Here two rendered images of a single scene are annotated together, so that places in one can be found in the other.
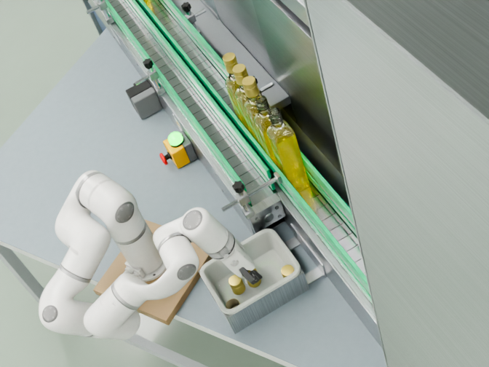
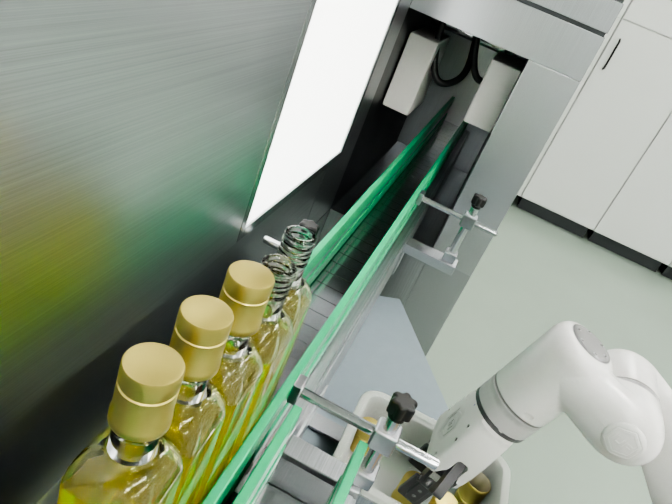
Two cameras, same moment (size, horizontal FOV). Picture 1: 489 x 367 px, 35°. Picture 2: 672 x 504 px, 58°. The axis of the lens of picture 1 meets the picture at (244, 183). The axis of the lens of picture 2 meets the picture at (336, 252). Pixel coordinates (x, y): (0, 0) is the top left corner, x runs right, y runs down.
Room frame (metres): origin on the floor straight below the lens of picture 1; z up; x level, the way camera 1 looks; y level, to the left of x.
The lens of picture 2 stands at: (1.75, 0.07, 1.40)
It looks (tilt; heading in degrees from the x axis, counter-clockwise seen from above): 30 degrees down; 200
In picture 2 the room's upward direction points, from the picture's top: 22 degrees clockwise
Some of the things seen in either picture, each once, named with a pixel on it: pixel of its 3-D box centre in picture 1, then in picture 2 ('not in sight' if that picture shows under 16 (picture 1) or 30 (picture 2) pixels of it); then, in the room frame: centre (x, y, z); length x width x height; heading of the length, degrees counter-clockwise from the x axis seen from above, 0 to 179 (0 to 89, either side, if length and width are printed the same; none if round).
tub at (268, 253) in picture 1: (252, 278); (413, 485); (1.14, 0.07, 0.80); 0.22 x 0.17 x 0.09; 102
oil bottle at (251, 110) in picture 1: (264, 128); (196, 437); (1.44, -0.10, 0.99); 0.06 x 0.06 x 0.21; 11
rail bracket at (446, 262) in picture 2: not in sight; (444, 239); (0.65, -0.14, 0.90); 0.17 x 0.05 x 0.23; 102
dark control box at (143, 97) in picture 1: (144, 99); not in sight; (1.96, 0.21, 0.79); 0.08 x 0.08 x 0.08; 12
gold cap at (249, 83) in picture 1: (250, 87); (244, 297); (1.44, -0.10, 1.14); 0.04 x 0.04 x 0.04
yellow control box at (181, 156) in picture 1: (180, 150); not in sight; (1.68, 0.15, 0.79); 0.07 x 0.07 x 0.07; 12
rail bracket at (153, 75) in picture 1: (147, 81); not in sight; (1.85, 0.16, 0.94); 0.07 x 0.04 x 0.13; 102
